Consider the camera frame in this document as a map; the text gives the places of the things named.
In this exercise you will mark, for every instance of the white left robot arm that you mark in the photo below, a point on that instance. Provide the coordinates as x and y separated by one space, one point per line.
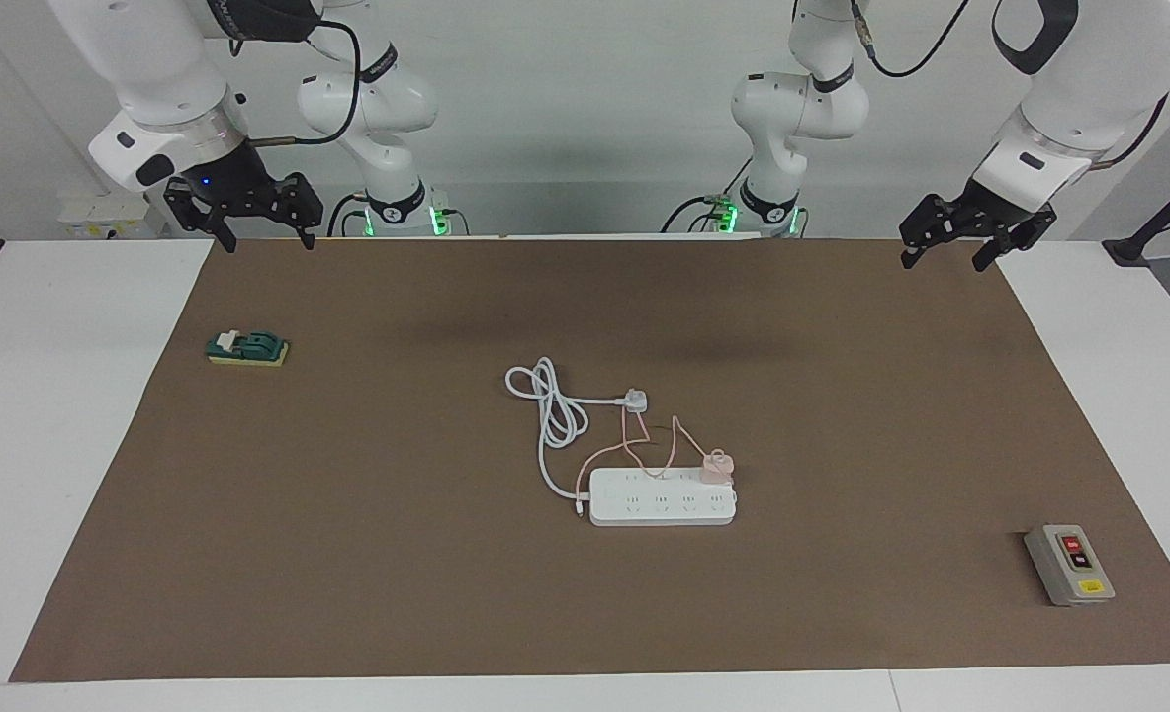
1069 99

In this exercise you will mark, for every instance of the green circuit board module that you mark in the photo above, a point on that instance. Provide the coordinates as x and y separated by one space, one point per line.
248 348

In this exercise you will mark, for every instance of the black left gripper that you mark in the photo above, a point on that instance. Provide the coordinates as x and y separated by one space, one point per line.
1005 210

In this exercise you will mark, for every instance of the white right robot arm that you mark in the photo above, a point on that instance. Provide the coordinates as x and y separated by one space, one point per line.
149 59

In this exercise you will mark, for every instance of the black desk clamp with pole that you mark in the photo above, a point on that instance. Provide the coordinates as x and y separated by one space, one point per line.
1133 247

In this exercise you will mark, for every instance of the white wall outlet box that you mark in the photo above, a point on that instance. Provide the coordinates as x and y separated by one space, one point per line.
110 218

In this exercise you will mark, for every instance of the brown table mat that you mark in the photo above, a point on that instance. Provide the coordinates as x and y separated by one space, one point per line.
446 593

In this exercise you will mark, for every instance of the white power strip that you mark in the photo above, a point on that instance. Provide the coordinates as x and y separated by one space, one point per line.
664 504

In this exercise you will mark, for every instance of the grey on-off switch box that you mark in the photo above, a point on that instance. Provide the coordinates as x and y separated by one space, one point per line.
1069 569

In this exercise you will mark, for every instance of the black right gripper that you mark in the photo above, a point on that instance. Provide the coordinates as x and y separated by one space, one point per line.
233 183

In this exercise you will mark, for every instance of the pink charger adapter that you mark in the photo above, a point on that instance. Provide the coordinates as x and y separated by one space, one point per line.
716 467

